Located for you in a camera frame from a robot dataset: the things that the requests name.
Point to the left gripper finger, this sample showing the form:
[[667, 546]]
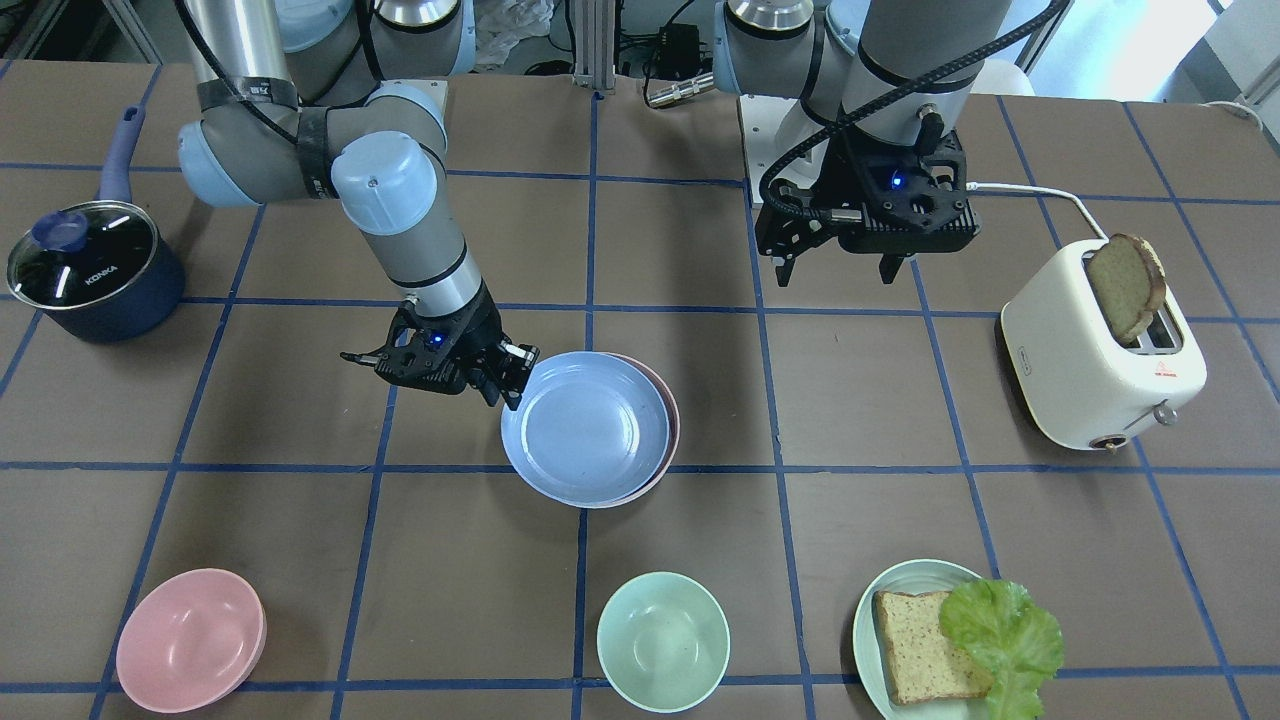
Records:
[[784, 265]]

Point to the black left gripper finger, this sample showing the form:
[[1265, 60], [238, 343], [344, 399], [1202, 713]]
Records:
[[889, 266]]

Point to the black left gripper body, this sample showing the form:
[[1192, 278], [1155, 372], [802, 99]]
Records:
[[836, 178]]

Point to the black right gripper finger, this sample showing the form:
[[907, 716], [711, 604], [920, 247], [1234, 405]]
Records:
[[503, 386]]

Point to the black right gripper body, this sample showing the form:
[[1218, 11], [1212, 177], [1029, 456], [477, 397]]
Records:
[[479, 333]]

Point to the blue plate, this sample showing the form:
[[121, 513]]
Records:
[[589, 429]]

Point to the pink plate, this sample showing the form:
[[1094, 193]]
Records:
[[674, 432]]

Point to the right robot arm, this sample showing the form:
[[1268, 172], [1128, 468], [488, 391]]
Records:
[[383, 160]]

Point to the white toaster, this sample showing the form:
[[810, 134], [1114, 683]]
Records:
[[1083, 388]]

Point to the toast slice in toaster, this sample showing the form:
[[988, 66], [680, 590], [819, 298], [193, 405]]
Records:
[[1129, 283]]

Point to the green bowl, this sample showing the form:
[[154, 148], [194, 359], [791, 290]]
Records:
[[663, 642]]

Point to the green plate with food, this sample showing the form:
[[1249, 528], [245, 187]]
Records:
[[870, 651]]

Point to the blue saucepan with lid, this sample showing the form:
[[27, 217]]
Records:
[[101, 269]]

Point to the pink bowl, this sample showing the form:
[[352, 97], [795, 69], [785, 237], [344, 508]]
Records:
[[191, 641]]

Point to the bread slice on plate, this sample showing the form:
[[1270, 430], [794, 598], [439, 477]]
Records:
[[923, 664]]

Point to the green lettuce leaf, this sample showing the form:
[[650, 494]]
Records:
[[1003, 629]]

